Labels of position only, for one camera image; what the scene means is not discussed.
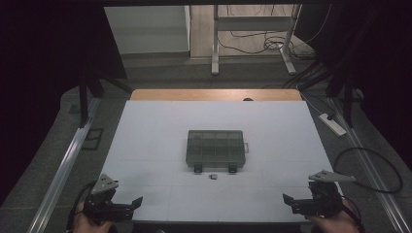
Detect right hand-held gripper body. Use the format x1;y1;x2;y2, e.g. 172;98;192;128
292;169;357;218

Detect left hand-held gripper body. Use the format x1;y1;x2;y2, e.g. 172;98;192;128
83;174;135;225

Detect transparent grey compartment box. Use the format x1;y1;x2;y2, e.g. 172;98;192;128
185;129;250;175

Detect person's left hand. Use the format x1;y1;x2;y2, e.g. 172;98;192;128
71;202;115;233

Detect person's right hand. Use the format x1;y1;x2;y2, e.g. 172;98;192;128
307;198;361;233

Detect white power strip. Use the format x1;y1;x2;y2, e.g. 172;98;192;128
318;113;347;137

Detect dark curtain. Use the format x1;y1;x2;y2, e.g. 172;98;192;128
294;0;412;163
0;0;128;205

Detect white cabinet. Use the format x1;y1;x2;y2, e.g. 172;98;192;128
104;5;191;54

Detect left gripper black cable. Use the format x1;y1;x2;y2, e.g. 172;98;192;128
65;181;98;231

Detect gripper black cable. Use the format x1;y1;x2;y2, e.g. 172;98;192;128
339;193;365;233
65;181;98;231

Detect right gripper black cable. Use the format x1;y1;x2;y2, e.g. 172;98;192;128
339;193;365;233

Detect aluminium floor rail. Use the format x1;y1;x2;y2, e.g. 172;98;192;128
326;96;412;233
27;96;102;233

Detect looped black floor cable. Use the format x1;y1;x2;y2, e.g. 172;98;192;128
333;147;403;194

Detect black stand post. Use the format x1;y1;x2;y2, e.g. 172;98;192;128
78;72;105;128
326;74;356;128

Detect tangled black floor cables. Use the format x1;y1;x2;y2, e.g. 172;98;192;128
216;4;316;61

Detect white metal desk frame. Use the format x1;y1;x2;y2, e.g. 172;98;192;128
211;4;303;77

